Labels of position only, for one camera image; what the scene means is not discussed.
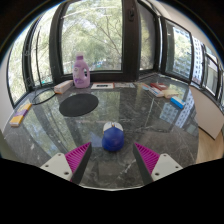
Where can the grey printed paper sheet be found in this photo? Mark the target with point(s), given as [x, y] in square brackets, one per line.
[125, 85]

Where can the white card with dark print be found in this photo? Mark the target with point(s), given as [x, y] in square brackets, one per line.
[102, 86]

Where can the beige book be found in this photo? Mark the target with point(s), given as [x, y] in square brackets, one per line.
[170, 93]

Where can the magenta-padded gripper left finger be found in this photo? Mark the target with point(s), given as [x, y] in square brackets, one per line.
[76, 159]

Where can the round black mouse pad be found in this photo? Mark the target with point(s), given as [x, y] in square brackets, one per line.
[78, 105]

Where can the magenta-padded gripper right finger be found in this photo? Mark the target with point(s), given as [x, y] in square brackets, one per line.
[148, 159]

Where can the blue box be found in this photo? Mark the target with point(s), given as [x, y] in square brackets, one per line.
[177, 102]

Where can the red book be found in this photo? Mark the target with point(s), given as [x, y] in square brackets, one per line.
[159, 86]

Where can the blue and white computer mouse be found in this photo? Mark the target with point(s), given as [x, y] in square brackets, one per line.
[113, 139]

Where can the purple detergent bottle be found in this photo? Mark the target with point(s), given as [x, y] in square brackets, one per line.
[81, 73]

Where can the black-framed bay window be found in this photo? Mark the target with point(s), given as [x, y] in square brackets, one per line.
[130, 40]

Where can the white and orange carton box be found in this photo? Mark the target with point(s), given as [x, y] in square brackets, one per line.
[63, 86]

